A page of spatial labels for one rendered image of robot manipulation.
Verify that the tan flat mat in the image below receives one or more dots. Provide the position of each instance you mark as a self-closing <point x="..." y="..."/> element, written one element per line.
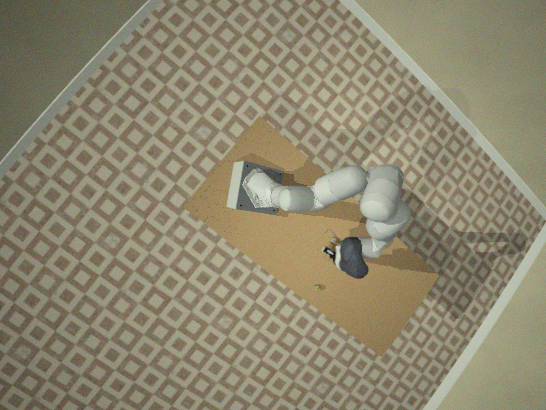
<point x="323" y="240"/>

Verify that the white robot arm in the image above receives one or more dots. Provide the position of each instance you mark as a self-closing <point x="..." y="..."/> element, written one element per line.
<point x="379" y="203"/>

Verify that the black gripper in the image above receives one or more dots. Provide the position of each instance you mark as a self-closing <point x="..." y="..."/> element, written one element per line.
<point x="332" y="254"/>

